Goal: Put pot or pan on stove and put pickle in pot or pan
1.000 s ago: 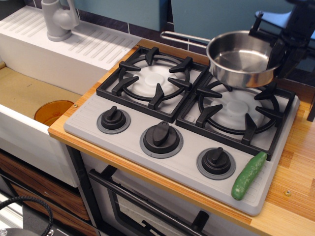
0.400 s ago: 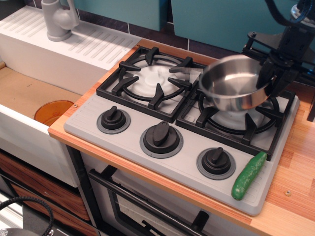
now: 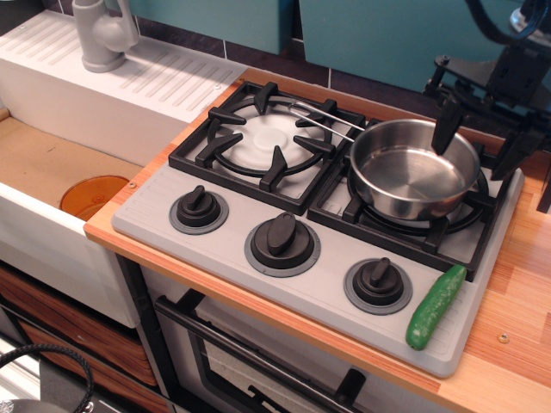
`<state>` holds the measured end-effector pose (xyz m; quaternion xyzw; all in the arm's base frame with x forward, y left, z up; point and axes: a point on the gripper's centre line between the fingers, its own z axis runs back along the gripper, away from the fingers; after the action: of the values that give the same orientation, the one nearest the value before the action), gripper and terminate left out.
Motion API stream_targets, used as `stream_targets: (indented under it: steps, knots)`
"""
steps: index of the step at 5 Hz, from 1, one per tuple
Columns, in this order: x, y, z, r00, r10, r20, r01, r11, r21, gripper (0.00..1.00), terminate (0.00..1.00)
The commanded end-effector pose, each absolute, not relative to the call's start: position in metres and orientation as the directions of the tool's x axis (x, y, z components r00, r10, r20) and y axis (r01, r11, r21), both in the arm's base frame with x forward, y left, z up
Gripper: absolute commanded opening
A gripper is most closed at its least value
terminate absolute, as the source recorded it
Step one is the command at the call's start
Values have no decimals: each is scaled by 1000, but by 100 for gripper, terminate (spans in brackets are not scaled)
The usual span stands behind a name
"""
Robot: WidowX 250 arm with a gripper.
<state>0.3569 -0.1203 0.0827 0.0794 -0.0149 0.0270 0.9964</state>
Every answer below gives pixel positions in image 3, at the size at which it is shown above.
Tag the white toy sink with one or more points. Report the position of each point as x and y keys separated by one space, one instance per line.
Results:
x=61 y=124

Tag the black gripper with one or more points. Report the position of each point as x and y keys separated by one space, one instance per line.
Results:
x=508 y=91

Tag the black right stove knob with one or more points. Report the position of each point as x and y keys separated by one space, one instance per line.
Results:
x=379 y=287

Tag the black left burner grate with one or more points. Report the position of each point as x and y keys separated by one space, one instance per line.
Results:
x=257 y=143

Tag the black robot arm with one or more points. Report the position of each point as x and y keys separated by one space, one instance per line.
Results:
x=530 y=24

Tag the black stove knob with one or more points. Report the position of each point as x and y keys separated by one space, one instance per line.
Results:
x=379 y=287
x=282 y=247
x=198 y=212

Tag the wooden drawer fronts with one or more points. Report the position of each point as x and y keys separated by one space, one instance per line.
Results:
x=40 y=314

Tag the stainless steel pot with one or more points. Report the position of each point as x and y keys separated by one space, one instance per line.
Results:
x=395 y=170

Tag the toy oven door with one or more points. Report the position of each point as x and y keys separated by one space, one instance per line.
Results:
x=237 y=363

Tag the black middle stove knob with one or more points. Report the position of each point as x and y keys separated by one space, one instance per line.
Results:
x=282 y=247

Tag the black burner grate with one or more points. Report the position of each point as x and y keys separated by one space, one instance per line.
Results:
x=257 y=143
x=471 y=235

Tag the grey toy stove top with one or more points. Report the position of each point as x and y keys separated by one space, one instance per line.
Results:
x=319 y=292

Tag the black right burner grate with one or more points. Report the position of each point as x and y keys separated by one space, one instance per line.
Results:
x=471 y=235

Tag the green toy pickle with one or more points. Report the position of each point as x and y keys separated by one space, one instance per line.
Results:
x=434 y=305

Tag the orange plastic plate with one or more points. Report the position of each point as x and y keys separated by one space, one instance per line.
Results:
x=86 y=198

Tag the grey toy faucet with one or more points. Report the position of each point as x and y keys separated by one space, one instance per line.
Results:
x=104 y=38

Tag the black left stove knob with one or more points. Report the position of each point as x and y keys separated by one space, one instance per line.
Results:
x=198 y=212

